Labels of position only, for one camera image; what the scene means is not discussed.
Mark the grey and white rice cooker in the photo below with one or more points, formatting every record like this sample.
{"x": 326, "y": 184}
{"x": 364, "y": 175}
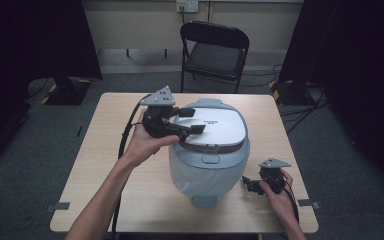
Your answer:
{"x": 210, "y": 160}

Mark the person's left hand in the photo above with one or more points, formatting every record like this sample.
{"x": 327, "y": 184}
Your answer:
{"x": 143, "y": 145}

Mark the black folding chair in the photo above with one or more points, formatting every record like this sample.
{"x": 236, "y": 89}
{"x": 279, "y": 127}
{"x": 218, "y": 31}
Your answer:
{"x": 215, "y": 58}

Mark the grey tape strip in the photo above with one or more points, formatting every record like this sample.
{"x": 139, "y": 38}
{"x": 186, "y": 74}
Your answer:
{"x": 60, "y": 206}
{"x": 308, "y": 203}

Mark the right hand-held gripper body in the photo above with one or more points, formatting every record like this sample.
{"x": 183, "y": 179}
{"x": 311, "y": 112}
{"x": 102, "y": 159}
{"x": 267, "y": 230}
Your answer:
{"x": 273, "y": 175}

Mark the person's right hand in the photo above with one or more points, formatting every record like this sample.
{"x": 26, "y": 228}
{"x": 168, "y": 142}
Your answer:
{"x": 285, "y": 201}

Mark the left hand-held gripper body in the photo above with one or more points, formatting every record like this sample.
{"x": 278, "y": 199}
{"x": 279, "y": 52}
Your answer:
{"x": 158, "y": 123}

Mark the black curtain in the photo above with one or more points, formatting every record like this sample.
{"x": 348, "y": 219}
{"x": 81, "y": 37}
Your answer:
{"x": 30, "y": 40}
{"x": 356, "y": 66}

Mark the white wall socket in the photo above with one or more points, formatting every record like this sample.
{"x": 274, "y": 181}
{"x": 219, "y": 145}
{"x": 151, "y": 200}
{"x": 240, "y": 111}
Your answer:
{"x": 187, "y": 5}

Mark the black stand base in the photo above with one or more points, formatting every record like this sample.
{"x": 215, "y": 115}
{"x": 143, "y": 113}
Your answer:
{"x": 291, "y": 93}
{"x": 68, "y": 91}

